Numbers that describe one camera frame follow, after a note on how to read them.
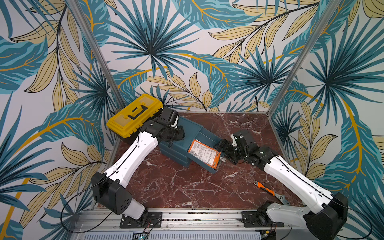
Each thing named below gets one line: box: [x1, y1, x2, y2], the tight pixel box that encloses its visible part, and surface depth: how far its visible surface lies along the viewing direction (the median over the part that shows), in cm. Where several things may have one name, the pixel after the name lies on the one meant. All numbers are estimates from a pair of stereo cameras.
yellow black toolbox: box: [106, 93, 164, 139], surface depth 97 cm
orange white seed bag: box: [188, 139, 222, 170], surface depth 83 cm
